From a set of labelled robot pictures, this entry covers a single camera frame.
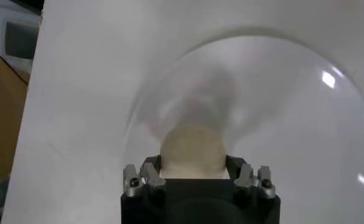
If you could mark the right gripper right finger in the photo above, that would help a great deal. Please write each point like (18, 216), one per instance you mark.
(246, 178)

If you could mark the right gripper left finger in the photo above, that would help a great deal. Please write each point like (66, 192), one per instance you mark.
(153, 178)

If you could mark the white steamed baozi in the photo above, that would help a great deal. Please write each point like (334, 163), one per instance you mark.
(192, 152)

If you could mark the white round plate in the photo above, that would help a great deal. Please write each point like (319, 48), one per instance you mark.
(291, 137)

